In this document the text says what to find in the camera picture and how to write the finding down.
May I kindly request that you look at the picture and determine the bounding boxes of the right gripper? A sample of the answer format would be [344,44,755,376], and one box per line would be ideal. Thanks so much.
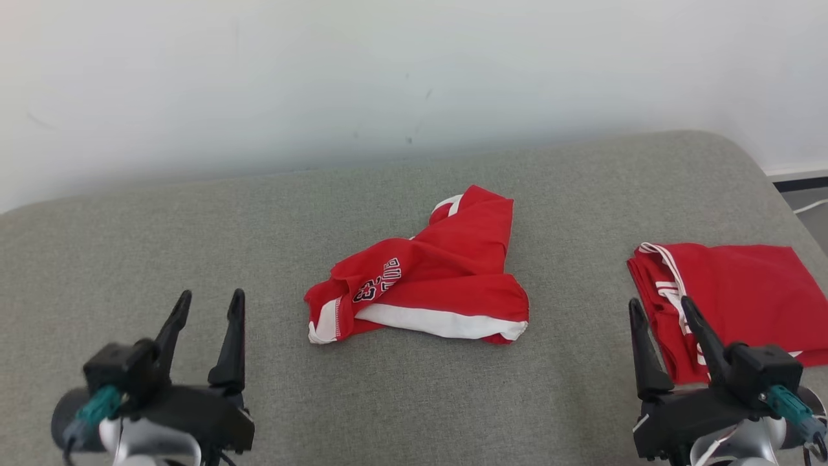
[628,296,784,461]

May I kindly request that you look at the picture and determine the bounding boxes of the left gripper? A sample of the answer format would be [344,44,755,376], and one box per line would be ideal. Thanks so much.
[138,289,256,454]

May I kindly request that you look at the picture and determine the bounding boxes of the red jersey with lettering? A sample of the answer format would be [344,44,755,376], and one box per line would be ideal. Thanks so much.
[626,242,828,386]

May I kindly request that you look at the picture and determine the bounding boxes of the red shorts with white band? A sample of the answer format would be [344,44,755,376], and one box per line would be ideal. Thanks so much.
[304,185,530,346]

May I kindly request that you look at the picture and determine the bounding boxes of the teal left cable connector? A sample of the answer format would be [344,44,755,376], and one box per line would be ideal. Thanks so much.
[62,384,124,449]

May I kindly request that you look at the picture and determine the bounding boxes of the teal cable connector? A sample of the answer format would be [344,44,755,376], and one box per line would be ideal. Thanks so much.
[763,384,828,449]
[62,384,124,449]

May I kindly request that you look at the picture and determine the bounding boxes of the teal right cable connector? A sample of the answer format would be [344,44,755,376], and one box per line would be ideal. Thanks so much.
[763,384,828,449]

